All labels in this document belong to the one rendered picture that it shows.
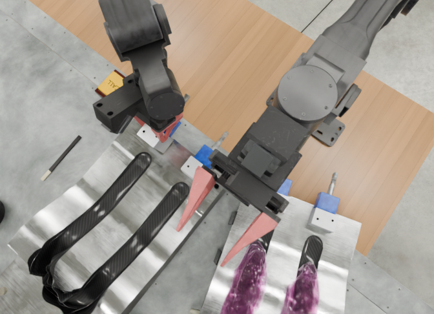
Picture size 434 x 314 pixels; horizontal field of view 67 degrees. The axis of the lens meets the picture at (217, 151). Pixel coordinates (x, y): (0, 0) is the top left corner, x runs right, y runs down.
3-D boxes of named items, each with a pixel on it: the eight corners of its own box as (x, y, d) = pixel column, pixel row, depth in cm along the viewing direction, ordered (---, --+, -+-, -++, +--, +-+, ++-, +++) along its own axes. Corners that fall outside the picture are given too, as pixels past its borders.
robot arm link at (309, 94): (334, 144, 29) (400, 47, 31) (256, 92, 31) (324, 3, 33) (305, 168, 41) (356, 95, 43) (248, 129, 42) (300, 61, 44)
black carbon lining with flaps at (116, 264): (143, 150, 74) (132, 137, 65) (197, 193, 71) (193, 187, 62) (32, 276, 68) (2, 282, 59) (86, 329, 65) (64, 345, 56)
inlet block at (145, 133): (183, 94, 72) (175, 83, 67) (200, 105, 71) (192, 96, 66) (147, 140, 72) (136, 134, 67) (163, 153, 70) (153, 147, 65)
